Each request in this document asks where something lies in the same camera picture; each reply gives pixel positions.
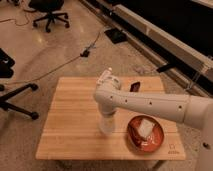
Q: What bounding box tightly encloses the orange round plate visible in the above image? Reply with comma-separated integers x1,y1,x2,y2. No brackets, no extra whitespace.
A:
126,115,164,153

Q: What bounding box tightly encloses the wooden table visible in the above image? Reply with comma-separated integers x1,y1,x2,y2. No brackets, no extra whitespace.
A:
36,77,186,160

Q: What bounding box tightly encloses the black chair base left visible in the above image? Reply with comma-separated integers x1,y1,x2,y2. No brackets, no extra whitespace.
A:
0,48,40,121

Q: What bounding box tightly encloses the black office chair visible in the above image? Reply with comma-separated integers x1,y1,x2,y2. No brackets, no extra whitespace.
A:
29,0,70,33

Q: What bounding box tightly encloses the dark upright eraser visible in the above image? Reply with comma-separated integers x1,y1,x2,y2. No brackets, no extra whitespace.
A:
130,82,140,92

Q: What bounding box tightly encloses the black cable on floor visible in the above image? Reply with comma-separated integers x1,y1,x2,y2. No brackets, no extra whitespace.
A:
0,28,104,86

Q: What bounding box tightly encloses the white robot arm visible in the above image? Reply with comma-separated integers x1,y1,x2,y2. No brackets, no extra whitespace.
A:
94,76,213,171

